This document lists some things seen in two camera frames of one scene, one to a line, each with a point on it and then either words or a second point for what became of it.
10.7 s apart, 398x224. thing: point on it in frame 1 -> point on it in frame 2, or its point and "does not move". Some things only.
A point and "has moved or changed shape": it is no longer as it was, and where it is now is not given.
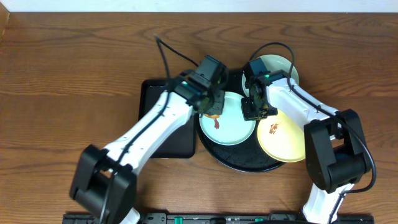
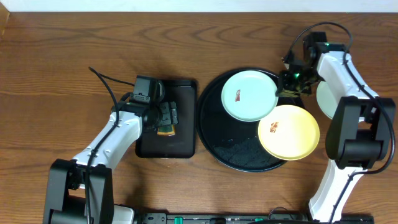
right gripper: x=249 y=116 -> x=285 y=89
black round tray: x=247 y=157 does not move
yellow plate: x=282 y=137 does not move
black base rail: x=221 y=218 does not move
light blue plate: x=273 y=63 has moved or changed shape
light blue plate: x=231 y=129 -> x=326 y=99
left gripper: x=216 y=106 -> x=169 y=113
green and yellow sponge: x=213 y=116 has moved or changed shape
